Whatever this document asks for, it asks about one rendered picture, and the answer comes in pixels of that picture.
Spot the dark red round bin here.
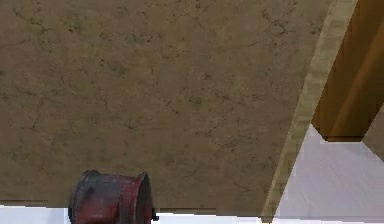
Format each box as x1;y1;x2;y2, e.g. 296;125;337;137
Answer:
67;169;160;224

